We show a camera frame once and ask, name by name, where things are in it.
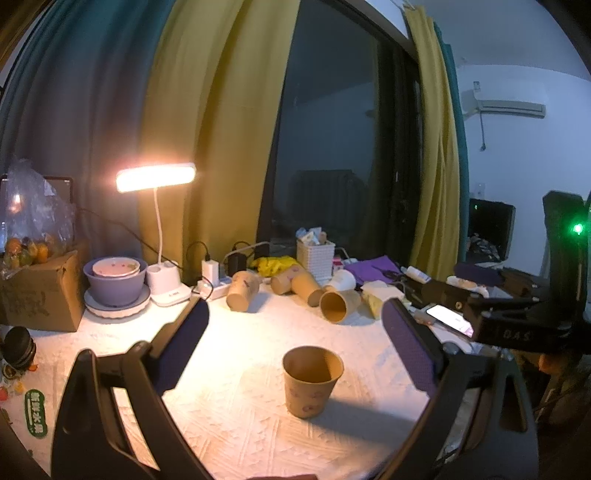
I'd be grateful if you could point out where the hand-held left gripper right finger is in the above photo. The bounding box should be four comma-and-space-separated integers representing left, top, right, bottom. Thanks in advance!
379, 298, 541, 480

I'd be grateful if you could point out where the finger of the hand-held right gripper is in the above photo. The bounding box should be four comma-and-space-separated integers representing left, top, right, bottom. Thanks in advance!
455, 262, 527, 298
406, 278, 541, 319

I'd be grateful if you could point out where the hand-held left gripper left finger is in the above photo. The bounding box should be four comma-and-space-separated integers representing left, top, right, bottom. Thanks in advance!
51, 296, 213, 480

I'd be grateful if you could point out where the brown paper cup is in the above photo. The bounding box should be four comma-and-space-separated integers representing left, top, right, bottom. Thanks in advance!
271, 270, 325, 308
226, 270, 262, 313
283, 346, 345, 419
320, 289, 362, 324

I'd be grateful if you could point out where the white paper cup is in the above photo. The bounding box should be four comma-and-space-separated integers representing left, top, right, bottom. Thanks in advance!
324, 269, 356, 293

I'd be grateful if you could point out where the smartphone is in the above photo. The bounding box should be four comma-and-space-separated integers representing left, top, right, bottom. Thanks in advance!
426, 303, 476, 336

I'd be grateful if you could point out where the black monitor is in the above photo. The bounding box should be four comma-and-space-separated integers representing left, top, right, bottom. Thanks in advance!
468, 198, 517, 265

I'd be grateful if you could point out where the yellow sponge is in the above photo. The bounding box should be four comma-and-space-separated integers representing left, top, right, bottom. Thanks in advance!
362, 291, 387, 320

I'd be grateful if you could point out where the white power strip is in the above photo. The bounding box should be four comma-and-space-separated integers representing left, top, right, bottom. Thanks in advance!
191, 276, 232, 301

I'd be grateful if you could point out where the white textured tablecloth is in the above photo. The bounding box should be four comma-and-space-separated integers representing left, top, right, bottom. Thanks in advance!
0, 279, 439, 480

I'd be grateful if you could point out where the white tissue pack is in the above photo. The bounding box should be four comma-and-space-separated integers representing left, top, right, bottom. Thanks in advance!
360, 280, 403, 302

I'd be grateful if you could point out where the white charger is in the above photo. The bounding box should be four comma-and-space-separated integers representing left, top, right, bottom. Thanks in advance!
201, 259, 225, 284

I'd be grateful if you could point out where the purple cloth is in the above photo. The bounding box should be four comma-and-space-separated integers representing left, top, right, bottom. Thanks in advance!
344, 255, 402, 287

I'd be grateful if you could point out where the purple bowl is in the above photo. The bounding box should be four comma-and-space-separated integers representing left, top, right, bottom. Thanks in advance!
83, 258, 149, 308

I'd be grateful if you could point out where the white plate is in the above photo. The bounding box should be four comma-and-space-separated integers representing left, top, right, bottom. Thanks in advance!
83, 284, 152, 319

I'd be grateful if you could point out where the white inner bowl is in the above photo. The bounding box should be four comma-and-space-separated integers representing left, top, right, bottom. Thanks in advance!
92, 258, 141, 280

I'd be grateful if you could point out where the yellow cloth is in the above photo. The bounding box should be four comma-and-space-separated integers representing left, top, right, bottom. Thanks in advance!
250, 255, 305, 278

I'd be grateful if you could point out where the yellow curtain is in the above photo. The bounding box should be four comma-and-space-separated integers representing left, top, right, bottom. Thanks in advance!
405, 6, 462, 278
139, 0, 302, 280

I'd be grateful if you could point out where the white woven basket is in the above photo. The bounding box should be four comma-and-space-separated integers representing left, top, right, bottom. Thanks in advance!
296, 239, 336, 282

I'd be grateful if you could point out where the teal curtain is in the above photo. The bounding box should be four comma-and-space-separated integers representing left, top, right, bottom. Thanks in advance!
434, 23, 470, 259
0, 0, 178, 261

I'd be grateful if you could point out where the cardboard box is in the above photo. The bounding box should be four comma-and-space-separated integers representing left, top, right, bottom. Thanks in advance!
0, 249, 86, 333

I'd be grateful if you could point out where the white air conditioner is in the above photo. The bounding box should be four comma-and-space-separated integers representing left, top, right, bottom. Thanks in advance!
461, 88, 547, 119

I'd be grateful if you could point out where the green label packet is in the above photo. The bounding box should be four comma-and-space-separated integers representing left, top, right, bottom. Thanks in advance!
23, 388, 49, 440

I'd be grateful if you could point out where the white desk lamp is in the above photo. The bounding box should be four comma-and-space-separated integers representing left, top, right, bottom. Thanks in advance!
115, 161, 197, 308

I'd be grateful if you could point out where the black round case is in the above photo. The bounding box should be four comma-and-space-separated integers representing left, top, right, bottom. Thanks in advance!
2, 325, 38, 371

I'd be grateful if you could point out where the dark glass window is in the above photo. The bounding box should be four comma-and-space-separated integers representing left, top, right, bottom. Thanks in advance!
256, 0, 423, 261

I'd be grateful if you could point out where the plastic bag of fruit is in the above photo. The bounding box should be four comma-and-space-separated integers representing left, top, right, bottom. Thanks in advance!
0, 157, 77, 280

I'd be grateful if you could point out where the black cable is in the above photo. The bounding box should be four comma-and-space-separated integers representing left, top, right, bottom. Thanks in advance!
74, 208, 185, 271

